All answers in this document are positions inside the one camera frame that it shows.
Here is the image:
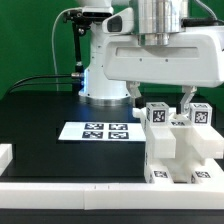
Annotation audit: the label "white chair back frame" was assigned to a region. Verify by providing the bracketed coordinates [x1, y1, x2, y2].
[133, 108, 224, 159]

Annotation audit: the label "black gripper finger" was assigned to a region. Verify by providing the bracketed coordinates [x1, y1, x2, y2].
[177, 86, 197, 115]
[126, 81, 144, 108]

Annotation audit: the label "white thin cable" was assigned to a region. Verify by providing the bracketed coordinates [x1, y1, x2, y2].
[50, 7, 78, 92]

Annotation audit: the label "white chair seat with pegs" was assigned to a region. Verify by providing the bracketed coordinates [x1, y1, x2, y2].
[144, 150, 216, 184]

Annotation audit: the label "white tagged cube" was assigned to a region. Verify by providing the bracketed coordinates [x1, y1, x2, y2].
[146, 102, 169, 126]
[189, 103, 212, 125]

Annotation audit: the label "white left border rail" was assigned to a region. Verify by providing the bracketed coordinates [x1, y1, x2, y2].
[0, 144, 13, 176]

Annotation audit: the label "white marker sheet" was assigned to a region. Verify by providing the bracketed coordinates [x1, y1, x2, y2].
[59, 122, 145, 142]

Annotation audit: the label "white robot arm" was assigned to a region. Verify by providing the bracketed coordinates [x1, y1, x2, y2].
[77, 0, 224, 114]

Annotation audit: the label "white front border rail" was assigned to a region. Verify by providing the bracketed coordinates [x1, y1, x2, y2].
[0, 183, 224, 210]

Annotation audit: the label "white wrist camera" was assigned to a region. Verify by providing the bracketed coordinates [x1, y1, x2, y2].
[102, 7, 134, 34]

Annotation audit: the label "white right border rail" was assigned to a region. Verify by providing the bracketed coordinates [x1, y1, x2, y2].
[206, 159, 224, 184]

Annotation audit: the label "black camera on stand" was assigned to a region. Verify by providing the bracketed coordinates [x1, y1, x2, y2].
[63, 7, 112, 77]

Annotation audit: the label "white border rail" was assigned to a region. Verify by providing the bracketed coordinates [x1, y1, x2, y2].
[0, 144, 13, 176]
[0, 183, 224, 210]
[206, 159, 224, 184]

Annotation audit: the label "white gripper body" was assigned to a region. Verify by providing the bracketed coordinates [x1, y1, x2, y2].
[103, 27, 224, 87]

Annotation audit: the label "black cables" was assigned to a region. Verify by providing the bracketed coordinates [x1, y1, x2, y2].
[5, 73, 84, 95]

